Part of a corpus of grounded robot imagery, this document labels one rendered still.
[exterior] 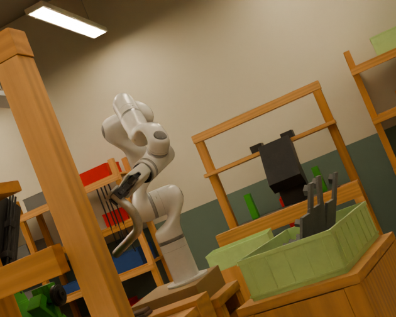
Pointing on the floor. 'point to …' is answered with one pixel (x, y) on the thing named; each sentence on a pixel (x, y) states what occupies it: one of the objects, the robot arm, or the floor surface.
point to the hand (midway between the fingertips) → (118, 196)
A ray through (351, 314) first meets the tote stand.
